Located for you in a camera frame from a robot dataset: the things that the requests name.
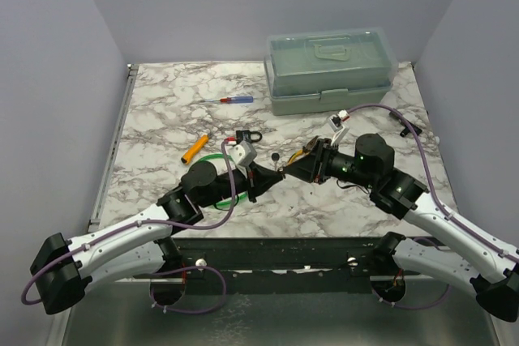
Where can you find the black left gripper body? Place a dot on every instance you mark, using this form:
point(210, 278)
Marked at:
point(245, 183)

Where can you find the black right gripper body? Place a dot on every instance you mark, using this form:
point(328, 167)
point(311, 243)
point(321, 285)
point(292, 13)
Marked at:
point(325, 155)

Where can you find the green cable lock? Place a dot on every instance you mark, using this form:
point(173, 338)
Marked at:
point(225, 204)

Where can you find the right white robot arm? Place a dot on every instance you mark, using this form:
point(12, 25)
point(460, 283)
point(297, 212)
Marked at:
point(479, 263)

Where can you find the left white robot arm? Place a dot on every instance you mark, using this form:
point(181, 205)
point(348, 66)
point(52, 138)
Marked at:
point(64, 270)

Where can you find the black head silver key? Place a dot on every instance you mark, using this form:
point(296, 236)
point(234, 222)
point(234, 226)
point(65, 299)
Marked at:
point(275, 160)

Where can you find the yellow black needle-nose pliers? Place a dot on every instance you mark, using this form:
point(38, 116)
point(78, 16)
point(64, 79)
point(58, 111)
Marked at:
point(305, 150)

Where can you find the black Kaijing padlock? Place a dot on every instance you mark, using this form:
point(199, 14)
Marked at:
point(250, 136)

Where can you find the orange utility knife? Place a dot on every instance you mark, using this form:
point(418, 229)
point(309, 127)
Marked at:
point(194, 149)

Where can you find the red blue screwdriver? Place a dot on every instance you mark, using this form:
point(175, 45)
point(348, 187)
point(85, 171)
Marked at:
point(230, 100)

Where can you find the green translucent tool box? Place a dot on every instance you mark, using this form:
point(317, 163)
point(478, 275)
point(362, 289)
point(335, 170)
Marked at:
point(326, 71)

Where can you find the black cylinder lock part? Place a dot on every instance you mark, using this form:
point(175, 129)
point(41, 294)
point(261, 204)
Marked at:
point(405, 129)

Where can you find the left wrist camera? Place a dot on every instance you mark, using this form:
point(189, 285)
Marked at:
point(242, 154)

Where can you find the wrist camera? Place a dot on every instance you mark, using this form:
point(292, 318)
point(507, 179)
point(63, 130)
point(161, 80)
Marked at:
point(337, 122)
point(242, 154)

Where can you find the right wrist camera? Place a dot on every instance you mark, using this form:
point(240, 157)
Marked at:
point(337, 122)

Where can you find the black metal base rail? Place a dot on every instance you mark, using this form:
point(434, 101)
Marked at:
point(278, 266)

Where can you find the aluminium side rail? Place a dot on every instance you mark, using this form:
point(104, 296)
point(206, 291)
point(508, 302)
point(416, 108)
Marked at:
point(97, 210)

